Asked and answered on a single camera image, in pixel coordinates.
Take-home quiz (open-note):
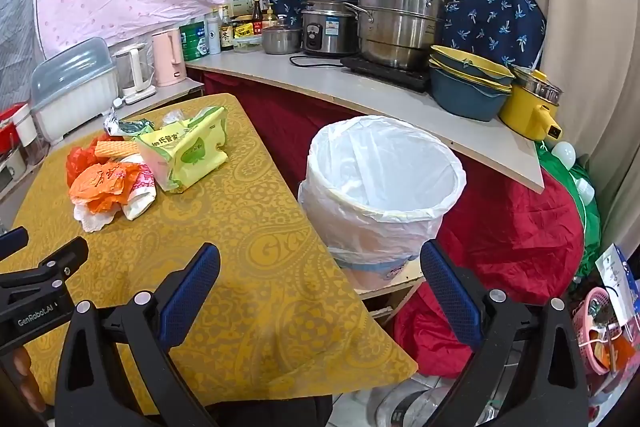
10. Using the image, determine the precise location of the steel rice cooker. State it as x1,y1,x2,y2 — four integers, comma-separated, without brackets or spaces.
301,0,361,58

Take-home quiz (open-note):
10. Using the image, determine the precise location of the yellow electric pot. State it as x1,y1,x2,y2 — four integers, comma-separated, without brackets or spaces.
499,66,563,142

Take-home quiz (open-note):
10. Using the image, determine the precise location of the black induction cooker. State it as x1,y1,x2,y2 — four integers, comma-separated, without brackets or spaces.
341,53,433,94

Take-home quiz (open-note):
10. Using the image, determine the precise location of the clear canister white lid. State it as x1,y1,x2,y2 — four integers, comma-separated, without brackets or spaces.
12,103,51,165

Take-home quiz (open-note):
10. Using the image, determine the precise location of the beige curtain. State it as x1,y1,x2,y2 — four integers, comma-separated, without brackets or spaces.
520,0,640,258

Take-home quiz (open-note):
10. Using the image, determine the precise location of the person's left hand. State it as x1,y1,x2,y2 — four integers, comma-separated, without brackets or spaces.
12,349,47,413

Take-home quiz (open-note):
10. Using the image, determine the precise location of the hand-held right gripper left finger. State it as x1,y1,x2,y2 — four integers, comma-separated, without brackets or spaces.
52,243,222,427

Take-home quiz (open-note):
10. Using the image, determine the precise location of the orange foam fruit net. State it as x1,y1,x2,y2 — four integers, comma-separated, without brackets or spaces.
97,139,138,158

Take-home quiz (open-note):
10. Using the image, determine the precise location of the green tin can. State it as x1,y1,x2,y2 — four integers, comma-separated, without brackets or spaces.
180,21,210,62

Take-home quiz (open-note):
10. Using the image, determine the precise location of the small lidded steel pot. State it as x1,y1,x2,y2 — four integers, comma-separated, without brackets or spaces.
261,16,303,55

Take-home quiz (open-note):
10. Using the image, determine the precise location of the blue white cardboard box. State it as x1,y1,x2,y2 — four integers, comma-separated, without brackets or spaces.
595,244,640,308

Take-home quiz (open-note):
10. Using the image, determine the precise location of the white green cardboard box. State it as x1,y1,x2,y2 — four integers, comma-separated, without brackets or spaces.
224,0,262,18

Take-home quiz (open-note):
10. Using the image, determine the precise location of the white thermos bottle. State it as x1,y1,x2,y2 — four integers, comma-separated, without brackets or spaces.
206,9,222,55

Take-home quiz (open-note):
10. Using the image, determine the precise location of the orange plastic bag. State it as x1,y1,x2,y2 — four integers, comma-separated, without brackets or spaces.
66,146,128,215

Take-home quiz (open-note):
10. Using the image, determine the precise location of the yellow patterned tablecloth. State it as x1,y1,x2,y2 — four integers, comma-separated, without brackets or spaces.
0,93,420,418

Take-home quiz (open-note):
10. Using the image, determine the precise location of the dark green drink carton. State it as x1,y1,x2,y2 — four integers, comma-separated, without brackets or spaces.
104,114,156,142

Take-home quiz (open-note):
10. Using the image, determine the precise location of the red cloth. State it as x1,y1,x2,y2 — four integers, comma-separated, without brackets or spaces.
392,152,586,378

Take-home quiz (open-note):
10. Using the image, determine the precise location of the white glass electric kettle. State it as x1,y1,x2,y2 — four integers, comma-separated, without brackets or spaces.
112,43,157,104

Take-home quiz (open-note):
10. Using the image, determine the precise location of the pink plastic basket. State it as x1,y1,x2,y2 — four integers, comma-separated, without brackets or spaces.
570,287,640,378

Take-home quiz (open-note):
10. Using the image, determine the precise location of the green cloth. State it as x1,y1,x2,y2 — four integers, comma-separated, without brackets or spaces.
534,141,603,283

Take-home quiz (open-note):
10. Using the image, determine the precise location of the dark red curtain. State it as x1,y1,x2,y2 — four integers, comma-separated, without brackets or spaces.
200,72,391,180

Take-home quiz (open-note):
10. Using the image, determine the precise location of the dark soy sauce bottle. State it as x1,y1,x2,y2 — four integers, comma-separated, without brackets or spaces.
220,6,235,52

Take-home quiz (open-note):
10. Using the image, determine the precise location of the grey counter board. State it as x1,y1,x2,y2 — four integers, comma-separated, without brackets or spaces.
185,49,546,194

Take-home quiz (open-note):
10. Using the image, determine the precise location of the pink electric kettle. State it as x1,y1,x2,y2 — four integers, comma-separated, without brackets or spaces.
151,28,188,88

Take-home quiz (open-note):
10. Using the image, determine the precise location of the white red printed plastic bag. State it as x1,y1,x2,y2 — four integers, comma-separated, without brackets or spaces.
117,157,161,222

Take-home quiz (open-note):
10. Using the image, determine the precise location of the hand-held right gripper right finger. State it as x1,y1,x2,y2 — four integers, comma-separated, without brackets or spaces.
419,239,588,427

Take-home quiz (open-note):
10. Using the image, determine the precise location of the light green wet wipe packet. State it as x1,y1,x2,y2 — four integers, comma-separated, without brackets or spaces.
136,127,230,194
160,106,230,142

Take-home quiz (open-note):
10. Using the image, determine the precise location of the black power cable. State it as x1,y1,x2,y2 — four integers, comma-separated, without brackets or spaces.
289,53,346,68

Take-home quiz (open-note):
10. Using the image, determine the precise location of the blue yellow-rimmed bowl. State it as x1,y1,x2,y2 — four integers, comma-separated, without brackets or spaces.
429,57,513,90
431,44,516,80
430,67,512,122

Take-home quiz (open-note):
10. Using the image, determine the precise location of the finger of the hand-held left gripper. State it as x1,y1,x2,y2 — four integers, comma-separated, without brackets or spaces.
0,237,90,303
0,227,29,264

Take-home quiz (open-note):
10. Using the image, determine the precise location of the red plastic box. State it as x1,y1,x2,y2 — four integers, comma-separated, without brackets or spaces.
0,106,28,158

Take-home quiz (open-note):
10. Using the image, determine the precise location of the white dish box grey lid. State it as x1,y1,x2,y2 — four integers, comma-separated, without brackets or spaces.
30,38,118,145

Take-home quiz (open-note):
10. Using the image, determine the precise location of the grey patterned sheet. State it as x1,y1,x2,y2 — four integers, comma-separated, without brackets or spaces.
0,0,48,108

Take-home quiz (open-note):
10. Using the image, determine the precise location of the clear food container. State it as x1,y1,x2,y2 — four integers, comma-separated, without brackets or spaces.
232,36,264,54

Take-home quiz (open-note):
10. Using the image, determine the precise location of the wooden stool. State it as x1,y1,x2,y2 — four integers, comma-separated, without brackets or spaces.
357,274,428,323

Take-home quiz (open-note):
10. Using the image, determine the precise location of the stacked steel steamer pot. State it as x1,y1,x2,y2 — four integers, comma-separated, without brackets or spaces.
345,0,463,70

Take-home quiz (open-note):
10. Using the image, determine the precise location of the waste bin with white bag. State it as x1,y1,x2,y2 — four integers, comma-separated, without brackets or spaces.
297,116,468,293

